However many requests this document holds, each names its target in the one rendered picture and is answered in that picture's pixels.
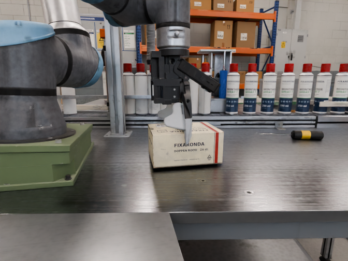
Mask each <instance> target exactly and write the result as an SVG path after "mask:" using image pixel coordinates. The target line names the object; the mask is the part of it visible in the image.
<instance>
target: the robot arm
mask: <svg viewBox="0 0 348 261"><path fill-rule="evenodd" d="M81 1H83V2H86V3H89V4H91V5H92V6H94V7H96V8H98V9H99V10H101V11H103V14H104V17H105V19H106V20H108V23H109V24H110V25H112V26H115V27H129V26H135V25H147V24H156V47H157V48H158V49H159V51H151V52H150V59H151V100H153V101H154V103H155V104H162V105H167V106H166V108H165V109H162V110H160V111H159V112H158V114H157V115H158V116H159V117H160V118H164V124H165V125H166V126H167V127H170V128H175V129H179V130H183V131H184V138H185V144H188V143H189V141H190V139H191V136H192V101H191V92H190V82H189V79H191V80H193V81H195V82H196V83H198V84H199V85H201V88H203V89H204V90H205V91H207V92H209V93H211V92H212V93H216V92H217V90H218V88H219V87H220V84H219V83H218V81H217V80H216V79H214V78H213V77H211V76H208V75H206V74H205V73H203V72H202V71H201V70H199V69H198V68H196V67H195V66H193V65H192V64H190V63H189V62H187V61H186V60H184V59H181V57H188V56H189V50H188V49H189V48H190V0H81ZM40 2H41V7H42V11H43V17H44V20H45V23H41V22H34V21H23V20H0V140H24V139H39V138H48V137H54V136H58V135H62V134H65V133H66V132H67V125H66V122H65V119H64V117H63V114H62V111H61V109H60V106H59V104H58V102H57V93H56V87H67V88H75V89H79V88H86V87H90V86H92V85H93V84H95V83H96V82H97V81H98V80H99V78H100V76H101V75H102V72H103V66H104V63H103V58H102V56H101V54H100V52H99V51H97V49H96V48H94V47H92V44H91V39H90V34H89V32H88V31H87V30H86V29H84V28H83V27H82V25H81V19H80V14H79V9H78V4H77V0H40ZM170 60H172V61H171V64H170V62H169V61H170ZM152 85H153V86H154V96H153V93H152Z"/></svg>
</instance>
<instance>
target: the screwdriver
mask: <svg viewBox="0 0 348 261"><path fill-rule="evenodd" d="M259 134H261V135H289V136H291V137H292V138H293V139H315V140H322V139H323V138H324V133H323V132H322V131H309V130H293V131H292V132H291V134H277V133H259Z"/></svg>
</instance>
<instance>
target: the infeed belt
mask: <svg viewBox="0 0 348 261"><path fill-rule="evenodd" d="M63 116H64V117H107V113H77V114H76V115H64V113H63ZM125 116H126V117H158V115H149V114H147V115H136V114H135V115H125ZM192 116H193V117H214V116H315V115H312V114H296V113H295V112H291V114H288V115H285V114H278V113H277V112H274V113H273V114H271V115H266V114H260V112H256V113H255V114H254V115H247V114H243V112H238V114H237V115H228V114H225V112H222V113H210V114H209V115H201V114H196V115H192Z"/></svg>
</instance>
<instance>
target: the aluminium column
mask: <svg viewBox="0 0 348 261"><path fill-rule="evenodd" d="M104 26H105V43H106V59H107V76H108V93H109V109H110V126H111V135H124V134H125V133H126V124H125V102H124V80H123V58H122V36H121V27H115V26H112V25H110V24H109V23H108V20H106V19H105V17H104Z"/></svg>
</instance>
